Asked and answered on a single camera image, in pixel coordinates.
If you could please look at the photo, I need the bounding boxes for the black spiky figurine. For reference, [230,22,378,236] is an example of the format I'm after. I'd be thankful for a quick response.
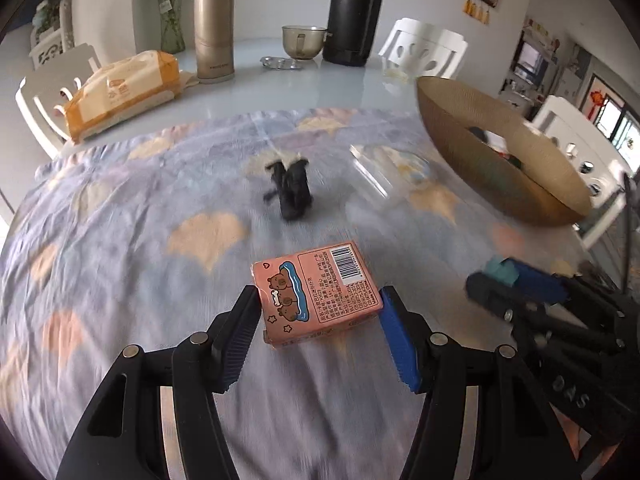
[264,156,315,221]

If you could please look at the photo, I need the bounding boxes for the yellow hanging ornaments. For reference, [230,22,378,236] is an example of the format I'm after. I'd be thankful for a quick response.
[464,0,491,23]

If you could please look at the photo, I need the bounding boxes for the white chair with round holes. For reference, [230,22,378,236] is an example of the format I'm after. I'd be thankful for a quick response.
[532,95,633,248]

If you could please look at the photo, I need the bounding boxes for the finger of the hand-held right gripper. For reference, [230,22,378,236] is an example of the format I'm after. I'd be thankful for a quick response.
[500,258,626,313]
[465,272,621,353]

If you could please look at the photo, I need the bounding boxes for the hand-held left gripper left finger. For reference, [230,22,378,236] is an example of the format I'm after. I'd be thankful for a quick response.
[56,285,262,480]

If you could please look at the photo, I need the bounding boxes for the clear plastic wrapper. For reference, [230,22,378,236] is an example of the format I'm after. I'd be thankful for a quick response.
[350,144,433,196]

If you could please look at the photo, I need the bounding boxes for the orange tissue pack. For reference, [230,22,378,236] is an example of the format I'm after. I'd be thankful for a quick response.
[62,50,181,143]

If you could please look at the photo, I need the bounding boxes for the black thermos flask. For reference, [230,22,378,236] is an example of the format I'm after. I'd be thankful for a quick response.
[322,0,388,67]

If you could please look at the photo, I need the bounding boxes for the cluttered storage shelf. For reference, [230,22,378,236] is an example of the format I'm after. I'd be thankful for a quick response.
[502,17,561,106]

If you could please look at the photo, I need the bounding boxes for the white cabinet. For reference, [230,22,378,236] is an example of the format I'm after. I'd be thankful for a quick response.
[30,0,76,68]

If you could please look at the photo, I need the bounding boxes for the gold thermos flask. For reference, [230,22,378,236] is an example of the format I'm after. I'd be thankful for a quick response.
[193,0,236,84]

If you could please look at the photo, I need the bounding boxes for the white chair with cutouts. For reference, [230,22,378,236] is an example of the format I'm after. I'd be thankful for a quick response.
[378,18,469,81]

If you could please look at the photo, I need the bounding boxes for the metal cup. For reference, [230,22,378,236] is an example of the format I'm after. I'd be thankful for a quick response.
[281,25,331,61]

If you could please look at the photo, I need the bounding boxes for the glass vase with plant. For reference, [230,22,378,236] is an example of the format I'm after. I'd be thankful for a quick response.
[140,0,201,55]

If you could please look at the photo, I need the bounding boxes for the teal translucent toy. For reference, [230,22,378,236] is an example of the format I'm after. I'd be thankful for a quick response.
[487,256,518,286]

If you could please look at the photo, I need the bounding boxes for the pink cartoon-print box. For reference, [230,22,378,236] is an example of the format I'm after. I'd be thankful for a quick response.
[251,240,385,347]

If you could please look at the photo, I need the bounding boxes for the white slatted chair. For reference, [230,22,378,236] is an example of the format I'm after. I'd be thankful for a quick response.
[15,44,103,158]

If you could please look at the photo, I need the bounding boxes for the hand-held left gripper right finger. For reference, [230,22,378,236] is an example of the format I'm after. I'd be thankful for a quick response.
[378,286,583,480]

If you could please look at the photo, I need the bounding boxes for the golden ribbed bowl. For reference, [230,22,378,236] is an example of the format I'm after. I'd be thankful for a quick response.
[416,76,593,226]

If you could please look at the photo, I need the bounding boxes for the blue leaf-print blanket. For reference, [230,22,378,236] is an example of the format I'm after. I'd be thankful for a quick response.
[0,107,621,480]

